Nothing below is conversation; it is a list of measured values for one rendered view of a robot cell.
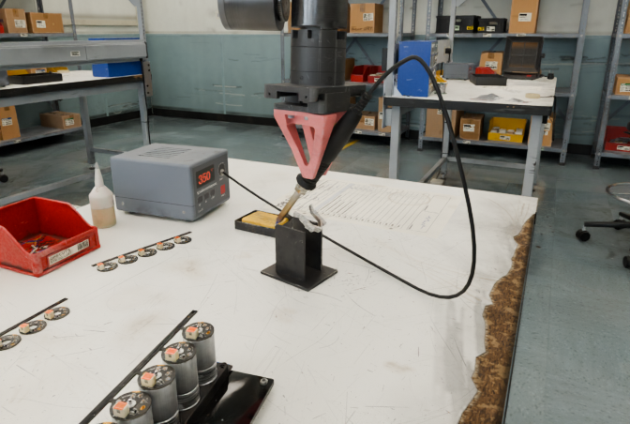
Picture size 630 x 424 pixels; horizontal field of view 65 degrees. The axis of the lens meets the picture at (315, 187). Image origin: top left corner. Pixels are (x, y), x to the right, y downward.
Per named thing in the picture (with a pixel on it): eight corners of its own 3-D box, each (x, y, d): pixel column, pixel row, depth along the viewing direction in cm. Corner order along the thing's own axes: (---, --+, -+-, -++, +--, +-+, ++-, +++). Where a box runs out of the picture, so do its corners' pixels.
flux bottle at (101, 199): (119, 219, 78) (111, 159, 75) (112, 228, 75) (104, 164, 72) (97, 220, 78) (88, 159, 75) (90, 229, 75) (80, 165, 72)
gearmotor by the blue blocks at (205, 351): (222, 377, 41) (219, 324, 40) (208, 397, 39) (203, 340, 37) (196, 371, 42) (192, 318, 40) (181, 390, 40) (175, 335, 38)
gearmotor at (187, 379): (206, 400, 39) (202, 343, 37) (189, 422, 36) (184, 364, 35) (178, 393, 39) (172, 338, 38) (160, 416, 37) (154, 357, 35)
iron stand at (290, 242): (292, 311, 59) (330, 264, 54) (247, 258, 62) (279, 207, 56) (322, 291, 64) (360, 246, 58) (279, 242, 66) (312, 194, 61)
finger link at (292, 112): (271, 176, 53) (271, 88, 51) (308, 166, 59) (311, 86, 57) (322, 188, 50) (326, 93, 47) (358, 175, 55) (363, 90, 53)
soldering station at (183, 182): (232, 202, 86) (229, 148, 83) (195, 225, 76) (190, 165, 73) (159, 192, 91) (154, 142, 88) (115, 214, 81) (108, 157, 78)
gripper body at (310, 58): (262, 102, 50) (262, 25, 48) (318, 97, 58) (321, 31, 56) (314, 108, 46) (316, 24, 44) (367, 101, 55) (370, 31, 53)
